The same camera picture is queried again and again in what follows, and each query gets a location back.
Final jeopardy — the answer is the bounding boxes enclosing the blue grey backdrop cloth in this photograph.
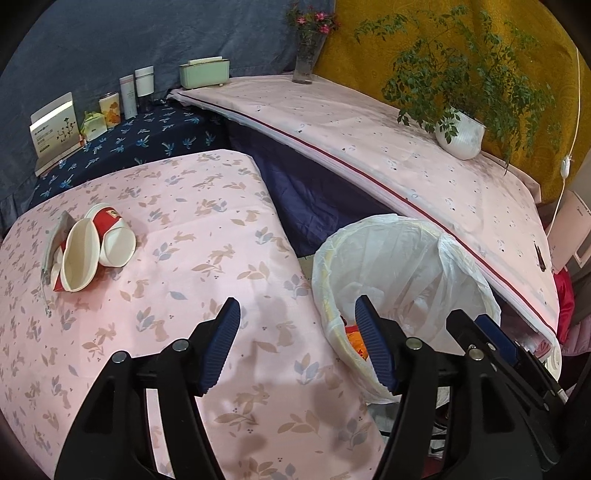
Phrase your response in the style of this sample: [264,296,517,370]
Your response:
[0,0,336,232]

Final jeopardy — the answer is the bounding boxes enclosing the white card box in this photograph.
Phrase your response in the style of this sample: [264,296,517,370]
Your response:
[29,92,82,177]

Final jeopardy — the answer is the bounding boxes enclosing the red garment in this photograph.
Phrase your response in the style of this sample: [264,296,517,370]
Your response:
[554,267,575,344]

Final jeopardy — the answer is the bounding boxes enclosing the green plant white pot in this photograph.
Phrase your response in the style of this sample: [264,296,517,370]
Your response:
[355,5,560,163]

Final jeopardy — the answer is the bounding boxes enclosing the pale pink dotted cloth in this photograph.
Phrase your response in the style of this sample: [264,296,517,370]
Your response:
[170,75,559,340]

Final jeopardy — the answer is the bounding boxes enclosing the mint green tissue box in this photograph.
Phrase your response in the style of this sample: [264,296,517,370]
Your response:
[179,56,229,89]

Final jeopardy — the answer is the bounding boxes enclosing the pink white appliance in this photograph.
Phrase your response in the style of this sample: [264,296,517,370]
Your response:
[547,190,590,273]

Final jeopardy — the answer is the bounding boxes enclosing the white cosmetic tube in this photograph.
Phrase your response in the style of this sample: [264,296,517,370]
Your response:
[119,74,137,120]

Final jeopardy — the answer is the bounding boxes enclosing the small green white box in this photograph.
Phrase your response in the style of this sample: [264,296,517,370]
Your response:
[81,112,107,142]

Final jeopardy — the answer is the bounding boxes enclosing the black clip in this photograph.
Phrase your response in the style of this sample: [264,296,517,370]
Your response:
[534,242,547,272]

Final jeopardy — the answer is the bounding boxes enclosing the glass vase pink flowers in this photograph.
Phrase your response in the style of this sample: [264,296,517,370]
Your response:
[287,3,339,85]

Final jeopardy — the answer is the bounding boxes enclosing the white lined trash bin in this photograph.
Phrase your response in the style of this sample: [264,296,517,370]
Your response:
[311,214,501,404]

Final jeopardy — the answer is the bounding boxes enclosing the white cable with switch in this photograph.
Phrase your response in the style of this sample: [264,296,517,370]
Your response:
[544,45,584,232]

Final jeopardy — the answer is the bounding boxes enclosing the small orange print box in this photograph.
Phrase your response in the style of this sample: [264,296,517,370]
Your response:
[98,92,121,129]

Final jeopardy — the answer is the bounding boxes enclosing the grey foil wrapper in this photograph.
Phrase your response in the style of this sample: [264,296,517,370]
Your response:
[40,211,75,288]

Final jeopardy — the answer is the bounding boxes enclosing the navy floral cloth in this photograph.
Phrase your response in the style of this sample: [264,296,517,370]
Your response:
[29,100,229,208]

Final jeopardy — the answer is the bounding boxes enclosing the mustard yellow backdrop cloth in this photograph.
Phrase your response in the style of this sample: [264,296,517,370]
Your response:
[315,1,590,203]

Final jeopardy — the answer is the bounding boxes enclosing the orange plastic snack bag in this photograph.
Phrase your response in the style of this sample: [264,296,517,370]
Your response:
[345,325,369,360]

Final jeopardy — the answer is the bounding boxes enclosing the white cosmetic jar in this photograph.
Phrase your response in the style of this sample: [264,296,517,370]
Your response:
[134,66,154,98]

